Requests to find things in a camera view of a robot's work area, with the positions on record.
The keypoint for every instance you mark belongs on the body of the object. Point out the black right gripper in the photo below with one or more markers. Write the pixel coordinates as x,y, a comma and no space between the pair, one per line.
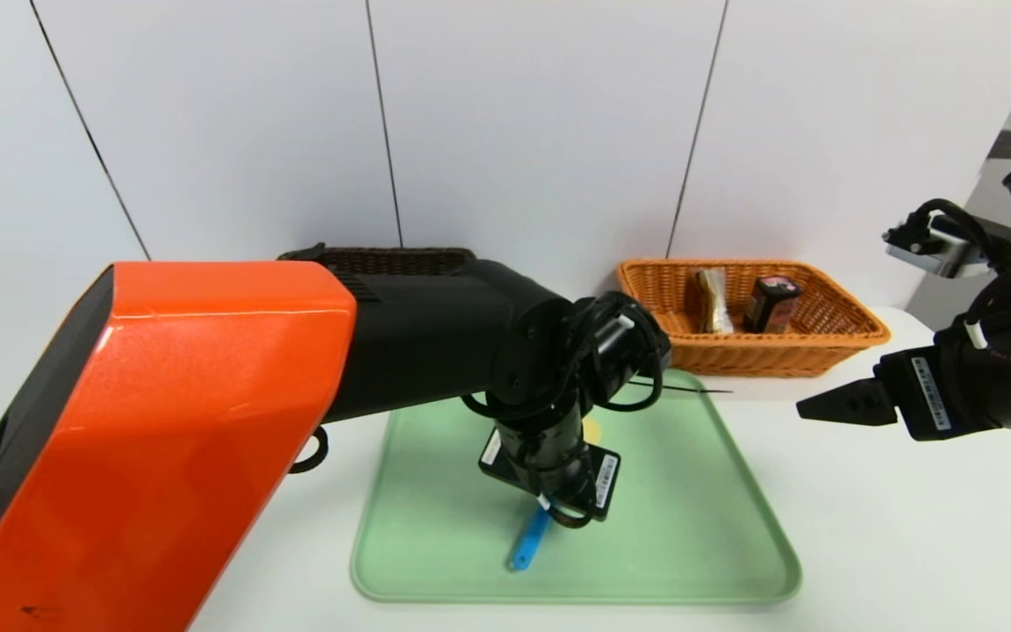
920,393

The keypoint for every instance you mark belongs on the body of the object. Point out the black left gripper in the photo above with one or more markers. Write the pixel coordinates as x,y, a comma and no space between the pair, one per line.
600,482

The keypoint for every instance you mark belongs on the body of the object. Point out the small black box pink top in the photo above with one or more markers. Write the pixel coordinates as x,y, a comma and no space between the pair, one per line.
769,307

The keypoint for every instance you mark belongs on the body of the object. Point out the gold chocolates clear wrapper pack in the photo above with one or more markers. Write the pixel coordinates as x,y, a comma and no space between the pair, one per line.
714,303

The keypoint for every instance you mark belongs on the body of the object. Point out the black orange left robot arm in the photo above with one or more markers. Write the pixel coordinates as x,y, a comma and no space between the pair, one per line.
207,439

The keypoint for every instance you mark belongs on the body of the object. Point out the orange wicker basket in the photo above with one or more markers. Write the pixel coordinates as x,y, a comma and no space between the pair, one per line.
734,355

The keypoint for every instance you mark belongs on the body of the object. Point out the dark brown wicker basket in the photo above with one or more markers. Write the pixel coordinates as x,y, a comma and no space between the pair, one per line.
400,261

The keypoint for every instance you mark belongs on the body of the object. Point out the green plastic tray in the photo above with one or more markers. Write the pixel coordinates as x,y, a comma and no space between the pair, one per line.
690,527

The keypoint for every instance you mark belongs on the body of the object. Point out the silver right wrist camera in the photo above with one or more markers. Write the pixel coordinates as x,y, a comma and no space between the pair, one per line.
935,254

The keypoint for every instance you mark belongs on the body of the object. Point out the dark wall fixture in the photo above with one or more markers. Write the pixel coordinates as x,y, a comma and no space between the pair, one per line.
1006,145

